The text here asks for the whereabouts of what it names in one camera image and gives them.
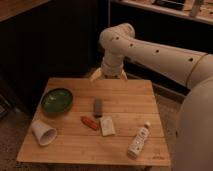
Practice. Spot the wooden table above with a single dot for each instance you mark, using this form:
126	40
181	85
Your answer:
129	103

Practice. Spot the beige sponge block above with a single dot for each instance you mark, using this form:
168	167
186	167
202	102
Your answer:
107	126

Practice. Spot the orange carrot toy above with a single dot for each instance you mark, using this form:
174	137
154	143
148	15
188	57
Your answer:
89	122

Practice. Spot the dark wooden cabinet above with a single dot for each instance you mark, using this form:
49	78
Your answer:
56	39

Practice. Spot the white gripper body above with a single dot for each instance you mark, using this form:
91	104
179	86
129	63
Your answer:
112	68

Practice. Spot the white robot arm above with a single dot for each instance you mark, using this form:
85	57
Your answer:
192	69

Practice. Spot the white ceramic cup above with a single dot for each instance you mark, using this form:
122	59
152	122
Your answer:
44	133

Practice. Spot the white plastic bottle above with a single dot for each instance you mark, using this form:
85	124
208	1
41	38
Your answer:
138	142

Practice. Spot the shelf with clutter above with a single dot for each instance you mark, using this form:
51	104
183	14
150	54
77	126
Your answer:
194	10

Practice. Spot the grey rectangular block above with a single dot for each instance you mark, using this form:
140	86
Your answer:
97	107

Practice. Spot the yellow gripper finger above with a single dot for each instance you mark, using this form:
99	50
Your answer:
123	75
97	74

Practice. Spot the green ceramic bowl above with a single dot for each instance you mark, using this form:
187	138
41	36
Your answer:
57	100

